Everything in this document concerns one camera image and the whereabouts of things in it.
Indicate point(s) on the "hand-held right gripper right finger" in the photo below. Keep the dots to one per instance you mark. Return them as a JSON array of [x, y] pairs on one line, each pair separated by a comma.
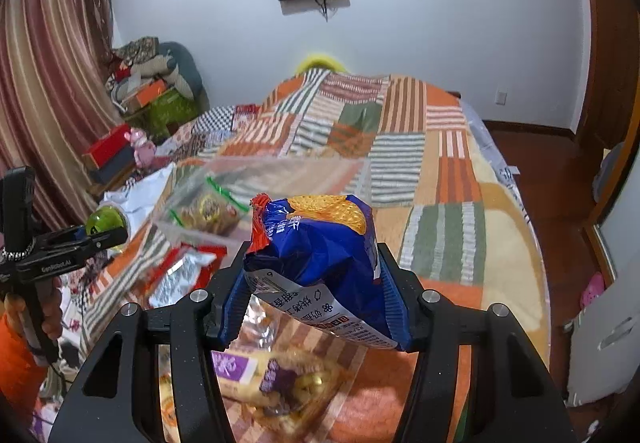
[[396, 308]]

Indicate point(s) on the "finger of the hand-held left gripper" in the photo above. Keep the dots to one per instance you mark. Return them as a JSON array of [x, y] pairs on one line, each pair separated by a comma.
[[102, 239]]

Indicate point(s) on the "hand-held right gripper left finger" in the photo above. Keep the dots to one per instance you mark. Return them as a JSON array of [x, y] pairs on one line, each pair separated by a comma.
[[234, 308]]

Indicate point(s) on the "red snack packet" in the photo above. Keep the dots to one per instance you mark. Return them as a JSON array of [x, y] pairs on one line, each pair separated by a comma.
[[182, 273]]

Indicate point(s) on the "purple bread packet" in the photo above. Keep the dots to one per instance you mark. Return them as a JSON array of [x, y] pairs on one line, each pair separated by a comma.
[[280, 375]]

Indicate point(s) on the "blue snack packet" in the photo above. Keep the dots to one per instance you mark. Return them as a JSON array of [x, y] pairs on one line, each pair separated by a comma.
[[320, 243]]

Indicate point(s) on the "clear plastic container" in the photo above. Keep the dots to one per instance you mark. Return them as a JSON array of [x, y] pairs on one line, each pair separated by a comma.
[[280, 173]]

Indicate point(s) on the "person's left forearm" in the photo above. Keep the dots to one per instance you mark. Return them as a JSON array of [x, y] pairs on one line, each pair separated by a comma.
[[17, 373]]

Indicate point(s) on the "person's left hand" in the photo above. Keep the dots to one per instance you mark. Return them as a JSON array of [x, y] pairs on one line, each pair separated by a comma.
[[52, 315]]

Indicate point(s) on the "green ball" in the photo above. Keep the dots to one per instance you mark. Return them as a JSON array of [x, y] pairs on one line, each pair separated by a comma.
[[105, 220]]

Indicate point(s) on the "white plastic bag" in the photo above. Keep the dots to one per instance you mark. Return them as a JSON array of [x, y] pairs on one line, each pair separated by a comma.
[[140, 198]]

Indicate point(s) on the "red box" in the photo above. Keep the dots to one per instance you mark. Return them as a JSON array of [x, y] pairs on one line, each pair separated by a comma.
[[107, 145]]

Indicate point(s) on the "pink plush toy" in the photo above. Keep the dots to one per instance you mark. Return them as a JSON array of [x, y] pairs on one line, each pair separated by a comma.
[[144, 150]]

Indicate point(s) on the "clear zip bag of cookies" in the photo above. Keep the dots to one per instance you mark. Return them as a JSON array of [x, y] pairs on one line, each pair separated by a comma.
[[210, 210]]

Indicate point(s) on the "yellow snack packet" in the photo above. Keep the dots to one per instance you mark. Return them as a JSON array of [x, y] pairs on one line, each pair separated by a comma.
[[167, 403]]

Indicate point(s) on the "striped pink curtain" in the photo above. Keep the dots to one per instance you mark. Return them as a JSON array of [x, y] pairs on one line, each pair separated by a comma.
[[45, 73]]

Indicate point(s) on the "cream fleece blanket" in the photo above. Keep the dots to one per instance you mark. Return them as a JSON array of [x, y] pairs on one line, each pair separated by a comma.
[[515, 233]]

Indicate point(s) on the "orange cardboard box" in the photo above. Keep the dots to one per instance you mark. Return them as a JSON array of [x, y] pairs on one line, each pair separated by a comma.
[[147, 94]]

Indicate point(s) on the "patchwork striped blanket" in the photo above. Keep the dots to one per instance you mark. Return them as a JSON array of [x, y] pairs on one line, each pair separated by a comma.
[[380, 148]]

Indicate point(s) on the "checkered quilt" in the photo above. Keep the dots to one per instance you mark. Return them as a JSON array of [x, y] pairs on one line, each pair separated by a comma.
[[220, 123]]

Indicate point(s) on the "pile of folded bedding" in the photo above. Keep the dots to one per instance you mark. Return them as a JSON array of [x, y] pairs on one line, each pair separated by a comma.
[[137, 58]]

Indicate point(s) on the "grey cushion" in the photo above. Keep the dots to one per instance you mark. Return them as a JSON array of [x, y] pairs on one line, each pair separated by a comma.
[[182, 68]]

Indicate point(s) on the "pink slipper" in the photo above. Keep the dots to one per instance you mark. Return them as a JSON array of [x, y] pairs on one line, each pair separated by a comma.
[[594, 290]]

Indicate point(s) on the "white plastic appliance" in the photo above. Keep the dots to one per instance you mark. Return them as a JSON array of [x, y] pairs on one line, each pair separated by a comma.
[[605, 343]]

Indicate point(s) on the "grey plastic basin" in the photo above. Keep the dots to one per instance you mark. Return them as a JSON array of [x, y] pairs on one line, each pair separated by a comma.
[[607, 173]]

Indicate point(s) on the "yellow fluffy cushion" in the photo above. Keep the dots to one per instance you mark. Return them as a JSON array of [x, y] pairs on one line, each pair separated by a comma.
[[320, 63]]

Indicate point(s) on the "brown wooden door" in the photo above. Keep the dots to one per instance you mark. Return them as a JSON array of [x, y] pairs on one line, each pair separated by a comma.
[[605, 48]]

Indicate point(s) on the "wall socket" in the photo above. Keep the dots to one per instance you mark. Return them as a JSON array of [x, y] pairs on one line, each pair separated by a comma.
[[501, 98]]

